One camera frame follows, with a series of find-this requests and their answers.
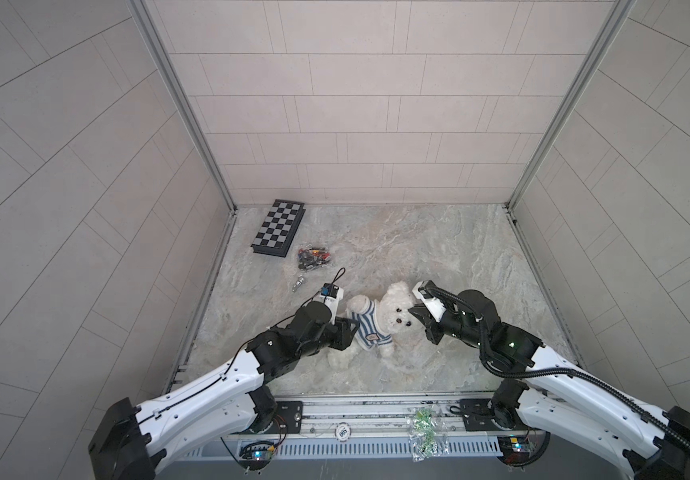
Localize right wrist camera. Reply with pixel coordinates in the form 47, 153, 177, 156
413, 281, 446, 323

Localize aluminium corner post right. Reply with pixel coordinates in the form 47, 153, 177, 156
506, 0, 637, 210

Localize green circuit board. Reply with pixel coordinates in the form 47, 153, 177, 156
497, 436, 533, 465
239, 440, 278, 471

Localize right green circuit board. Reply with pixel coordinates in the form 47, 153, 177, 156
497, 436, 533, 465

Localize blue white striped shirt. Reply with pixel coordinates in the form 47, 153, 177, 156
350, 295, 393, 351

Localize black corrugated cable hose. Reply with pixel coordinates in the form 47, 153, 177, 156
419, 284, 690, 480

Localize aluminium corner post left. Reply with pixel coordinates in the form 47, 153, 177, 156
125, 0, 238, 212

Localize aluminium corner post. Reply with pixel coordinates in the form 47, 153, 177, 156
125, 0, 238, 212
506, 0, 637, 210

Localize left green circuit board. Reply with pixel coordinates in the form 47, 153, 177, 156
239, 440, 278, 471

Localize white teddy bear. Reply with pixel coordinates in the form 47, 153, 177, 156
327, 281, 422, 370

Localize clear bag of toy bricks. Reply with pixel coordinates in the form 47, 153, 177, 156
297, 246, 332, 271

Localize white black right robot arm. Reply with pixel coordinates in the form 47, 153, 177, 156
410, 281, 690, 479

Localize folded black white chessboard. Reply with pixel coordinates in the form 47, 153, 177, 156
251, 199, 305, 258

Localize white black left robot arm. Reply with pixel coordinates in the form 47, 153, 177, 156
88, 301, 359, 479

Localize small silver chess piece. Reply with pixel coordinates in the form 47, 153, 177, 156
292, 275, 306, 292

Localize clear bag of green parts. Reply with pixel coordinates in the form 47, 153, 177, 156
407, 407, 450, 462

